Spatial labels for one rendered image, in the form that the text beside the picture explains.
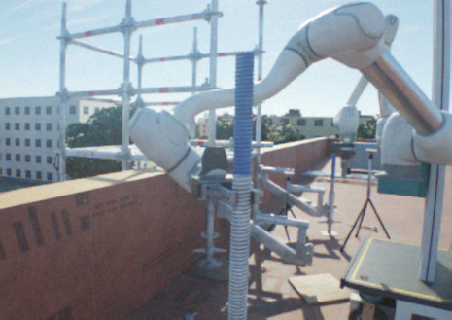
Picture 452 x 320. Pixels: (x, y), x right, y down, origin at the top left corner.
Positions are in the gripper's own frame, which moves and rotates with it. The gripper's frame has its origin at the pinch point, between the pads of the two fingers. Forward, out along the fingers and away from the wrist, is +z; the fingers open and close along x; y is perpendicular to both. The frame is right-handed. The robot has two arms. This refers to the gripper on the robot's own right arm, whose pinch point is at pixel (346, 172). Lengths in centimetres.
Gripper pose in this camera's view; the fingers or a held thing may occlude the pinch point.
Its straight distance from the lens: 187.7
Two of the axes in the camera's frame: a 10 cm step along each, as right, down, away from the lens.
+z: -0.2, 10.0, 0.7
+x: 5.4, -0.4, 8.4
